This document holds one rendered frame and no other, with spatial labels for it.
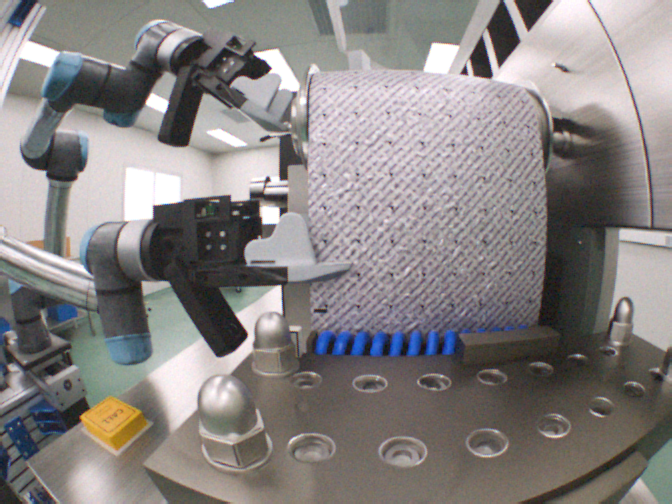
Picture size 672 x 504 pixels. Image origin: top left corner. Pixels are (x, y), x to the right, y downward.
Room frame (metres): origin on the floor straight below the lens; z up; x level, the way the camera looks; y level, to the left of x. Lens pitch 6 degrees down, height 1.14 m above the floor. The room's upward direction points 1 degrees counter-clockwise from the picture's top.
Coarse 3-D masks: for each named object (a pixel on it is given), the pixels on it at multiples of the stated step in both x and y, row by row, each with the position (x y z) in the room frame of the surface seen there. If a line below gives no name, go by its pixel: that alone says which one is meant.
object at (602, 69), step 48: (576, 0) 0.15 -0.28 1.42; (624, 0) 0.07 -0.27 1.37; (528, 48) 0.31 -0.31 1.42; (576, 48) 0.19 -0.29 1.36; (624, 48) 0.11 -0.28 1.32; (576, 96) 0.23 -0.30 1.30; (624, 96) 0.14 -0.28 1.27; (576, 144) 0.25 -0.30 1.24; (624, 144) 0.16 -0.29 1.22; (576, 192) 0.26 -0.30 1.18; (624, 192) 0.17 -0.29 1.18
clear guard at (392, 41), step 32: (352, 0) 0.77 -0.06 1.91; (384, 0) 0.68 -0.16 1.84; (416, 0) 0.60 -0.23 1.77; (448, 0) 0.52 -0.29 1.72; (352, 32) 1.00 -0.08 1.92; (384, 32) 0.87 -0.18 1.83; (416, 32) 0.76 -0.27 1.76; (448, 32) 0.66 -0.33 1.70; (384, 64) 1.12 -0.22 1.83; (416, 64) 0.96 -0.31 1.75; (448, 64) 0.82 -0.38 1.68
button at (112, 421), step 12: (96, 408) 0.19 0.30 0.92; (108, 408) 0.20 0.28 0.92; (120, 408) 0.21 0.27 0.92; (132, 408) 0.22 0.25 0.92; (84, 420) 0.16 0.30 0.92; (96, 420) 0.17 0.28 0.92; (108, 420) 0.18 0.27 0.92; (120, 420) 0.19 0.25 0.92; (132, 420) 0.20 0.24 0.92; (144, 420) 0.22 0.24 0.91; (96, 432) 0.16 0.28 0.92; (108, 432) 0.16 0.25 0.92; (120, 432) 0.17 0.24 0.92; (132, 432) 0.19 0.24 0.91; (108, 444) 0.16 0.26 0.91; (120, 444) 0.17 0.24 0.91
